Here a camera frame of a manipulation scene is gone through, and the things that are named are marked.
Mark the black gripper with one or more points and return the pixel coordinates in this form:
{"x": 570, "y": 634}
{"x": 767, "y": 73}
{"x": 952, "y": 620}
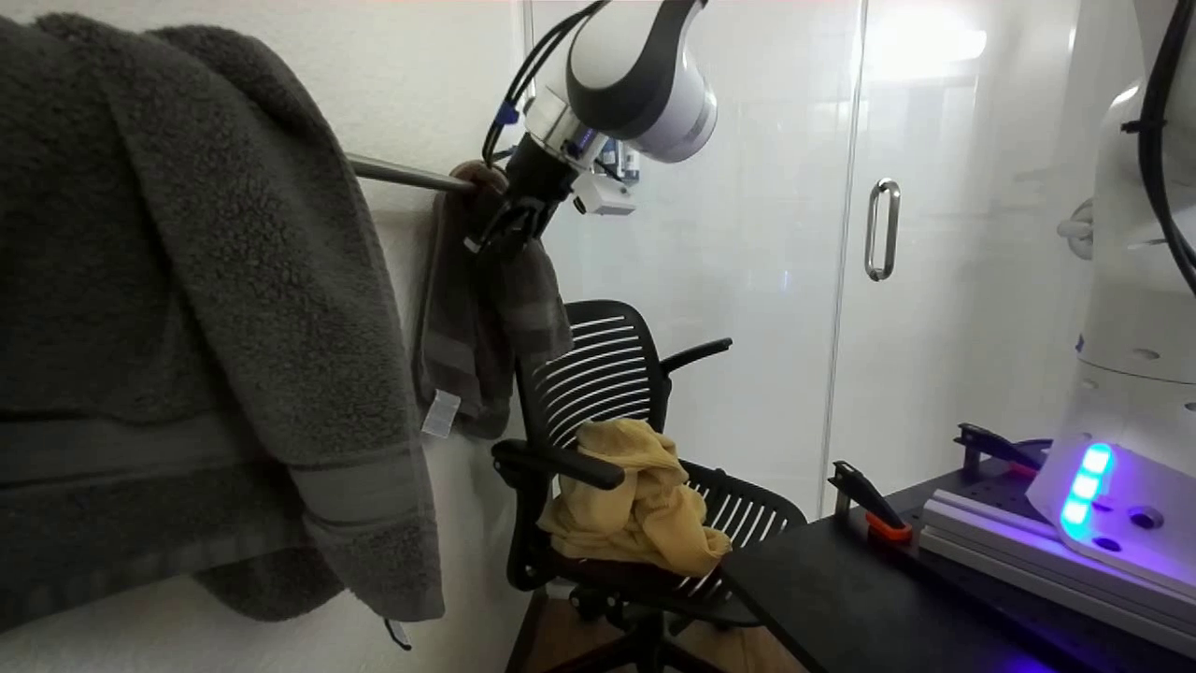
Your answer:
{"x": 537, "y": 185}

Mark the yellow towel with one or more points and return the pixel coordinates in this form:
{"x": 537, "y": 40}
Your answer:
{"x": 648, "y": 518}

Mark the large dark grey towel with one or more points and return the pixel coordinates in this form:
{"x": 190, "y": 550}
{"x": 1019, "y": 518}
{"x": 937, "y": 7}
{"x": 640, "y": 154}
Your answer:
{"x": 199, "y": 352}

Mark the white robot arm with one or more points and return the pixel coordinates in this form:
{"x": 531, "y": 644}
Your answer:
{"x": 624, "y": 82}

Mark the black mesh office chair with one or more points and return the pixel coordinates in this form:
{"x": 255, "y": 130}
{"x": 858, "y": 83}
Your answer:
{"x": 613, "y": 371}

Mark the glass shower door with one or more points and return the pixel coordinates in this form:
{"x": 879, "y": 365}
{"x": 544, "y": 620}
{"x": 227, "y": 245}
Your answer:
{"x": 983, "y": 114}

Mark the black clamp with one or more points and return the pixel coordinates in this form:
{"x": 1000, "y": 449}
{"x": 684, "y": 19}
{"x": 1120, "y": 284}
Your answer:
{"x": 1026, "y": 457}

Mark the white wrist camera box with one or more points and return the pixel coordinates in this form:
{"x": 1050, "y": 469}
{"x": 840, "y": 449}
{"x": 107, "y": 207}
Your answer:
{"x": 605, "y": 179}

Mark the metal towel rail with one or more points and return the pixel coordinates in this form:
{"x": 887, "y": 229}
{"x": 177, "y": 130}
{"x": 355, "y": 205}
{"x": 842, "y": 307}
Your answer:
{"x": 410, "y": 179}

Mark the chrome door handle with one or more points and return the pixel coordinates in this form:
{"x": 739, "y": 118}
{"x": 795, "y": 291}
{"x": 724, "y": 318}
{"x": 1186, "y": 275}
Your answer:
{"x": 884, "y": 217}

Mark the red handled clamp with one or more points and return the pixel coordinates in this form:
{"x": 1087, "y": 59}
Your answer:
{"x": 864, "y": 510}

